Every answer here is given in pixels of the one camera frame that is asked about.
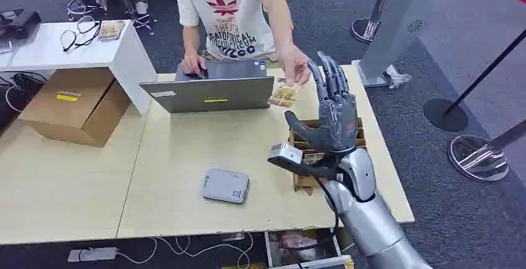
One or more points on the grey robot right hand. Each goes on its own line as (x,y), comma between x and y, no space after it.
(339,119)

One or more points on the yellow printed card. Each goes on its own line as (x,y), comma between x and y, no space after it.
(284,93)

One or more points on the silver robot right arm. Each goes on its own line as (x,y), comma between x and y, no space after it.
(370,218)

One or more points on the wooden card box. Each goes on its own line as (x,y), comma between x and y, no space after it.
(302,144)

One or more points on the person's left hand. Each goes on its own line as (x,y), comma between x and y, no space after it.
(298,66)

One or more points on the person's hand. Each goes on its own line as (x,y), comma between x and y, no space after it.
(298,66)
(192,62)

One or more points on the dark round stanchion base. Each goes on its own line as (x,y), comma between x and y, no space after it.
(361,29)

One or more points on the black stanchion base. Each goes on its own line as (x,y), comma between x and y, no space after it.
(445,114)

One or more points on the grey metal pillar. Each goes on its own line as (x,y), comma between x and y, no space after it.
(394,25)

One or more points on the grey laptop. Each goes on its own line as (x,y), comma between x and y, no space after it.
(213,92)

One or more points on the grey card reader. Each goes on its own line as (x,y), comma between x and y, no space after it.
(225,186)

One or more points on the white open drawer box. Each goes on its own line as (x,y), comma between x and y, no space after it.
(304,248)

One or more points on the chrome stanchion base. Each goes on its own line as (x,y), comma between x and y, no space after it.
(476,158)

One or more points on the person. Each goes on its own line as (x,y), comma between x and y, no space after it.
(230,12)

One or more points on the black stanchion pole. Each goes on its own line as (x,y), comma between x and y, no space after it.
(485,72)

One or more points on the person's right hand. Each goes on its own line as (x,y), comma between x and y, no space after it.
(192,62)

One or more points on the chrome stanchion pole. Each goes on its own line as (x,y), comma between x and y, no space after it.
(507,137)

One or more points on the stack of cards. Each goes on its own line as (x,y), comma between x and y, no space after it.
(111,29)

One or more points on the white side table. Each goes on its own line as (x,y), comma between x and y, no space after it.
(82,53)

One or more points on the brown cardboard box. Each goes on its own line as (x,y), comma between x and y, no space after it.
(74,107)

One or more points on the black-framed glasses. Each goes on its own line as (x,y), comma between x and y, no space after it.
(78,33)

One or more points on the white power strip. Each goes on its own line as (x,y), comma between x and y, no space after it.
(93,254)

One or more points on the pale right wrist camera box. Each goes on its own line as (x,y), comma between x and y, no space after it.
(286,153)

